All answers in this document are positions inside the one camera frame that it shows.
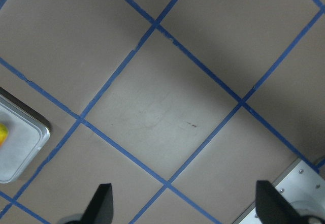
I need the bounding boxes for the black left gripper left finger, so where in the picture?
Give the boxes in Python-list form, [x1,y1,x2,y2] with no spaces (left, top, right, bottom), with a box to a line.
[80,183,113,224]

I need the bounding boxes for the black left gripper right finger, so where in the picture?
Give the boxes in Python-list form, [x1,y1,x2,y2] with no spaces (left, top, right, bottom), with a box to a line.
[255,180,302,223]

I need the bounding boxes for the red yellow mango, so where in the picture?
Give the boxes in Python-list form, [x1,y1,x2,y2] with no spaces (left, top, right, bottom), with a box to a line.
[0,123,9,146]

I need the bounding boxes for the silver digital kitchen scale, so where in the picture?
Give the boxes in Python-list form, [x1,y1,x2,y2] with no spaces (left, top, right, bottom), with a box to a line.
[1,88,51,184]

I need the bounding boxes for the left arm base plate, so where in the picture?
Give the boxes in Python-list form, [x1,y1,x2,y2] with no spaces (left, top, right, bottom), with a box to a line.
[232,157,325,224]

